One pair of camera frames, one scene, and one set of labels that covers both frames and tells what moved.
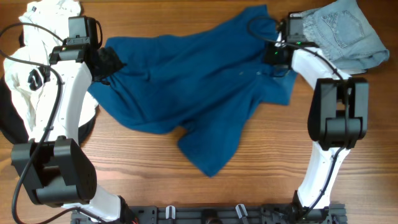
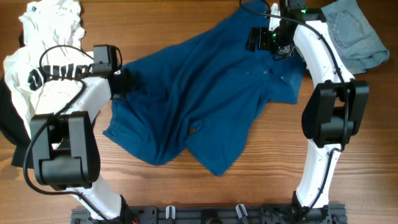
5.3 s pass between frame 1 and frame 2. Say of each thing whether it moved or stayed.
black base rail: stayed
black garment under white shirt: stayed
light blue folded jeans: stayed
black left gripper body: moved
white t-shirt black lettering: stayed
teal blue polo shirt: moved
